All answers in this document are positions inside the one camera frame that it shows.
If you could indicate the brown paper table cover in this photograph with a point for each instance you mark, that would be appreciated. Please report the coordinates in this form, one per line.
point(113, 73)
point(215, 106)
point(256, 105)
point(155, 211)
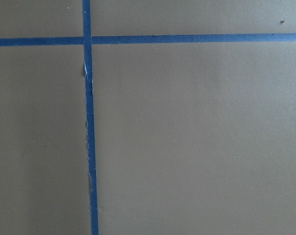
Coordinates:
point(147, 117)

